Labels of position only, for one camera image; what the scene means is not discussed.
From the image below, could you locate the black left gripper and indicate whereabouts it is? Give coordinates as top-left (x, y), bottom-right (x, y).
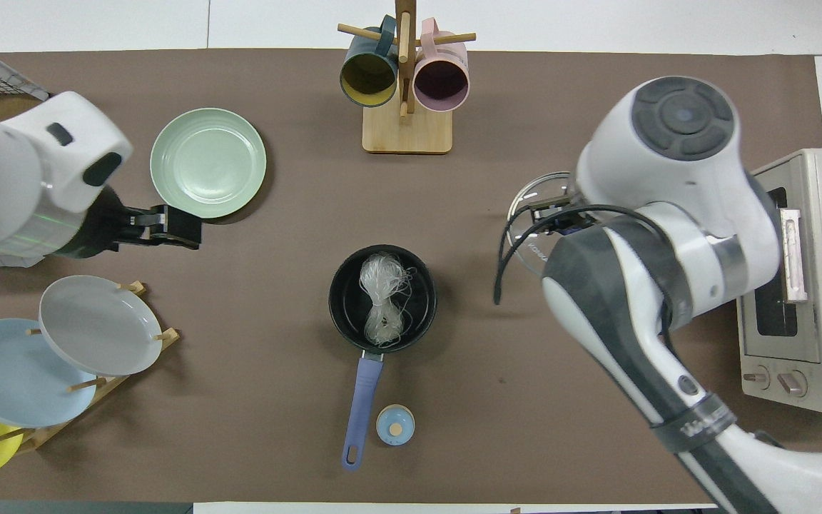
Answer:
top-left (61, 184), bottom-right (203, 260)

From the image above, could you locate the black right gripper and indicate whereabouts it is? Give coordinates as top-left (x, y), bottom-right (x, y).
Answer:
top-left (530, 193), bottom-right (594, 236)

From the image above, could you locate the glass lid with blue knob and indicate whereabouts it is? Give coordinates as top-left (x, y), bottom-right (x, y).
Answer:
top-left (509, 171), bottom-right (577, 278)

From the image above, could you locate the translucent vermicelli bundle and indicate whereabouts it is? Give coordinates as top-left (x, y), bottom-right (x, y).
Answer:
top-left (358, 253), bottom-right (417, 350)

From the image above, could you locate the light green plate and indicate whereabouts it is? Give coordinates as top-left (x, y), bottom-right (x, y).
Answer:
top-left (149, 107), bottom-right (268, 220)

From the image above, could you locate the grey plate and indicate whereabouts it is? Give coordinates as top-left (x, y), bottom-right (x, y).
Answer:
top-left (38, 275), bottom-right (164, 378)

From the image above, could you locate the wooden plate rack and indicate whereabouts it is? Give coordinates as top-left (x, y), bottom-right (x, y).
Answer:
top-left (0, 280), bottom-right (181, 455)

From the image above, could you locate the light blue plate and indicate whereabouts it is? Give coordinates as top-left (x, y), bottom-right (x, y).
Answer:
top-left (0, 317), bottom-right (98, 430)

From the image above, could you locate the brown table mat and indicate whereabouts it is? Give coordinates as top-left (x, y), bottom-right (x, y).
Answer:
top-left (0, 48), bottom-right (822, 505)

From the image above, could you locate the wooden mug tree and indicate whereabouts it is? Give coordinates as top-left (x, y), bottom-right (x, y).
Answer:
top-left (337, 0), bottom-right (477, 156)

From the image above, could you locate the pink mug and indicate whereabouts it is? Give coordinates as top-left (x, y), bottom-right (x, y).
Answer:
top-left (412, 17), bottom-right (471, 114)

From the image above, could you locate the dark teal mug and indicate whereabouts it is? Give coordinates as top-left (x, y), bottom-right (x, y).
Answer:
top-left (339, 15), bottom-right (400, 109)

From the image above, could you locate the beige toaster oven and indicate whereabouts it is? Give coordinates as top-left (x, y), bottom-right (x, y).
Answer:
top-left (735, 148), bottom-right (822, 414)

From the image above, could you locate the dark pot with blue handle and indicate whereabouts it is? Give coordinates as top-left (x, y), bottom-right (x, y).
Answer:
top-left (329, 244), bottom-right (438, 471)

